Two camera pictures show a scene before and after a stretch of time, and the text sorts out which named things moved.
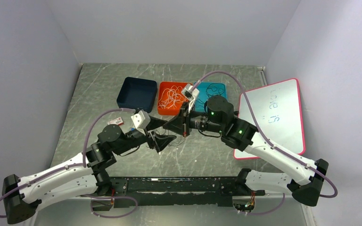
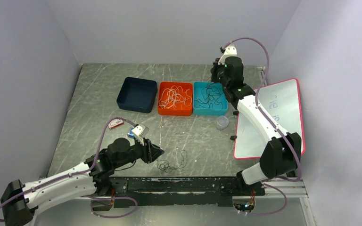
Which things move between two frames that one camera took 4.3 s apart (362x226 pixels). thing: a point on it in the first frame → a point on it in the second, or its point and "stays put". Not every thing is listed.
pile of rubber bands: (176, 143) → (164, 165)
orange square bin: (170, 98) stays put
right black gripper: (176, 125) → (213, 70)
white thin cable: (179, 94) stays put
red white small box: (118, 121) stays put
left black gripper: (160, 141) → (150, 151)
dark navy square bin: (137, 93) stays put
